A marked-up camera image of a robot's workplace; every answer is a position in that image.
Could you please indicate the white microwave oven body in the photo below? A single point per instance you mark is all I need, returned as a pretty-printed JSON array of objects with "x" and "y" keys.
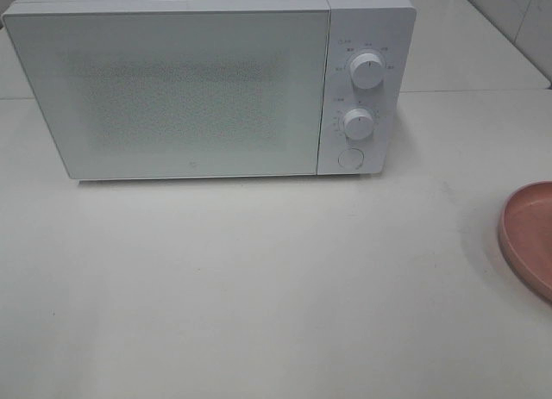
[{"x": 355, "y": 26}]

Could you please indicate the white microwave knob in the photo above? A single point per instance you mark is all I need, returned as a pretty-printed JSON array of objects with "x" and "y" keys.
[
  {"x": 367, "y": 70},
  {"x": 358, "y": 124}
]

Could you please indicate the pink round plate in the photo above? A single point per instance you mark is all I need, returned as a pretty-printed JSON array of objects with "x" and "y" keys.
[{"x": 524, "y": 234}]

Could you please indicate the round white door button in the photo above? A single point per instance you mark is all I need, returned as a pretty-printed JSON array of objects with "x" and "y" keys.
[{"x": 351, "y": 159}]

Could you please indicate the upper white microwave knob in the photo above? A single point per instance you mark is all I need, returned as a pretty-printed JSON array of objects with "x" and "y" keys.
[{"x": 367, "y": 70}]

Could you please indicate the white microwave door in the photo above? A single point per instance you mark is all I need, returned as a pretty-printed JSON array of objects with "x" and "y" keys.
[{"x": 178, "y": 95}]

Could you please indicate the lower white microwave knob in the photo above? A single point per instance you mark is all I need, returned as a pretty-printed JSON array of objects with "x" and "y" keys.
[{"x": 358, "y": 124}]

